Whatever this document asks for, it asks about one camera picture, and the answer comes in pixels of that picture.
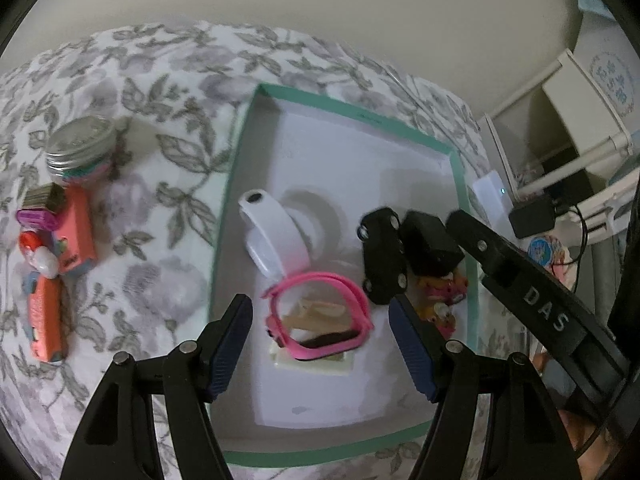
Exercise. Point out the white power strip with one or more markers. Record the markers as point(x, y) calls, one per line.
point(487, 192)

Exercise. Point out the black toy car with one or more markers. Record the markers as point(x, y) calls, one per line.
point(382, 260)

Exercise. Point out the black charger cube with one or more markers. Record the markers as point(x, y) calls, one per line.
point(430, 245)

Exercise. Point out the white and red ball toy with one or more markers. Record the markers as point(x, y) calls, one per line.
point(42, 260)

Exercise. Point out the light blue paper item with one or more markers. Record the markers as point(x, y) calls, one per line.
point(595, 4)

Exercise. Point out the white shelf unit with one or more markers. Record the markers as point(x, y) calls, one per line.
point(575, 90)

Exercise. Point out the teal cardboard box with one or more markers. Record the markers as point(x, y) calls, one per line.
point(340, 170)

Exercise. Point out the coral rectangular box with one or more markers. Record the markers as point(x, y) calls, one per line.
point(77, 230)

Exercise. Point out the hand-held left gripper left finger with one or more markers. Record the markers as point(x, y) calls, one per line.
point(230, 350)

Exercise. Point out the purple and yellow toy figure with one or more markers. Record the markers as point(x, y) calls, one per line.
point(440, 290)

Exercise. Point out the black power adapter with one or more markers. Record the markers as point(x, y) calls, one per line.
point(532, 217)

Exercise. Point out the round blue badge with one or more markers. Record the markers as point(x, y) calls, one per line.
point(542, 250)

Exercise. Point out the white curved railing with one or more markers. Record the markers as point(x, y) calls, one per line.
point(615, 205)

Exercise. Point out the white printed board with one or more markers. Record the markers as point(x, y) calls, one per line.
point(610, 75)

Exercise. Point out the magenta case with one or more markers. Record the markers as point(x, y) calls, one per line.
point(35, 218)

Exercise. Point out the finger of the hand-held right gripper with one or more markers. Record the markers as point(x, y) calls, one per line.
point(475, 240)

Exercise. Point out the small pink toy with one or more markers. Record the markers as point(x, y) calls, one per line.
point(446, 327)

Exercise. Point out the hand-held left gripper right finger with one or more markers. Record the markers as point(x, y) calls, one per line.
point(415, 355)

